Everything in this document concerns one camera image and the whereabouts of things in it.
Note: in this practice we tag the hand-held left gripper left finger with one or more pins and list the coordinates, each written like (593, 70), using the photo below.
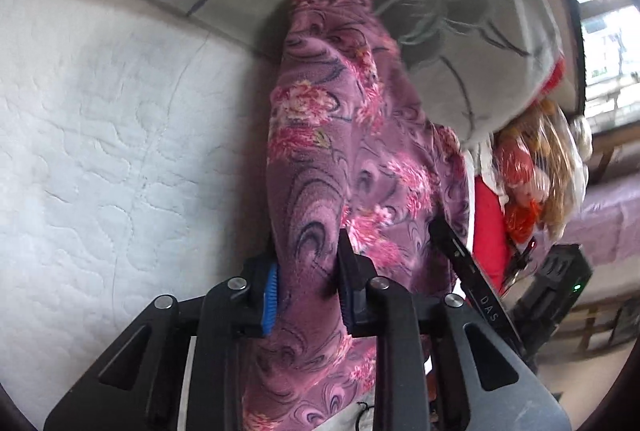
(270, 298)

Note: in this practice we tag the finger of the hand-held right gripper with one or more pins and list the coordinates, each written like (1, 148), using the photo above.
(470, 273)

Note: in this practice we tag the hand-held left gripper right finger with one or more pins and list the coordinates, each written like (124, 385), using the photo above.
(348, 308)

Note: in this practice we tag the purple floral garment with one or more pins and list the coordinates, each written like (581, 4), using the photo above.
(325, 171)

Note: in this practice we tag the plain red cloth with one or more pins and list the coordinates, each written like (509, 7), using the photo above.
(490, 226)

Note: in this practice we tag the wooden bench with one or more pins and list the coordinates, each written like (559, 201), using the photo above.
(600, 326)

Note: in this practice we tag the purple bench cover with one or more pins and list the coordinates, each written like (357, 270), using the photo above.
(615, 221)

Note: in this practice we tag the doll in plastic wrap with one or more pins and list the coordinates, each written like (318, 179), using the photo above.
(535, 161)

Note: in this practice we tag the red floral cloth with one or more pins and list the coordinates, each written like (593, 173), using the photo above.
(552, 76)

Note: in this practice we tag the white quilted mattress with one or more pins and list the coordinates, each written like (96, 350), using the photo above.
(125, 136)

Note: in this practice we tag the dark wooden headboard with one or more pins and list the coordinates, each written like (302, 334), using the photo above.
(565, 1)

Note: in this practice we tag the window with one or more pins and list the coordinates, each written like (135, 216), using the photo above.
(605, 1)

